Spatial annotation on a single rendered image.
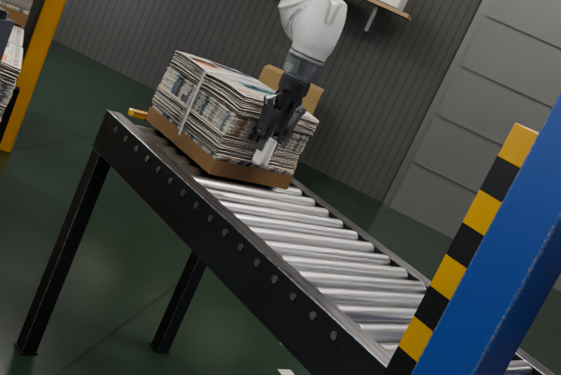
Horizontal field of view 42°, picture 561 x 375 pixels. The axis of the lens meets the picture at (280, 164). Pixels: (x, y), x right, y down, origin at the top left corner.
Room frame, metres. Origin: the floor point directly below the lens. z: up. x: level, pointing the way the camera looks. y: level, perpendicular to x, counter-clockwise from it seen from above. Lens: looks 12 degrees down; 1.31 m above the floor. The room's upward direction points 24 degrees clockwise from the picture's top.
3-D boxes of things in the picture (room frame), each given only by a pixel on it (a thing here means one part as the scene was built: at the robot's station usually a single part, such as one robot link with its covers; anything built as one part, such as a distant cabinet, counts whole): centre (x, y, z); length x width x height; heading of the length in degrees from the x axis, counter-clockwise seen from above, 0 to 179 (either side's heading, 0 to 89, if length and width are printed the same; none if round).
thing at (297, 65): (1.80, 0.05, 1.16); 0.09 x 0.09 x 0.06
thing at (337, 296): (1.57, -0.33, 0.77); 0.47 x 0.05 x 0.05; 134
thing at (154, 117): (2.15, 0.26, 0.83); 0.29 x 0.16 x 0.04; 134
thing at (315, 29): (1.82, 0.05, 1.27); 0.13 x 0.11 x 0.16; 16
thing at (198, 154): (2.00, 0.11, 0.83); 0.29 x 0.16 x 0.04; 134
